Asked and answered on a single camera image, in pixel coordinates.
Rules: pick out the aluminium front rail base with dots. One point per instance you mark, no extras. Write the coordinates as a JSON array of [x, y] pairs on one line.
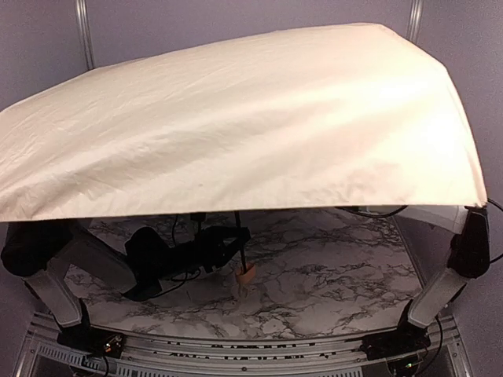
[[162, 355]]

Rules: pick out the beige folding umbrella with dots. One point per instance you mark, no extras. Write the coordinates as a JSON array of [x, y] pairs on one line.
[[347, 115]]

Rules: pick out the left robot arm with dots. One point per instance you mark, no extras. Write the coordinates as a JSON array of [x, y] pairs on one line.
[[78, 267]]

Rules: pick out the aluminium frame post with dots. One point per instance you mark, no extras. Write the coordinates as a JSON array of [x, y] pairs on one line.
[[84, 33], [415, 16]]

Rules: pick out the right aluminium frame post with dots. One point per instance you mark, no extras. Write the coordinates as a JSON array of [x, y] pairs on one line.
[[415, 16]]

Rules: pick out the left aluminium frame post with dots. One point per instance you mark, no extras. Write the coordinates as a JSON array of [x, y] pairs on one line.
[[84, 33]]

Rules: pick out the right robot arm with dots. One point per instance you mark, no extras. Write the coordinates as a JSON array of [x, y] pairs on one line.
[[444, 275]]

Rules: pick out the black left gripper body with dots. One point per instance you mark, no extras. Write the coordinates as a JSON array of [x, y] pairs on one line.
[[239, 239]]

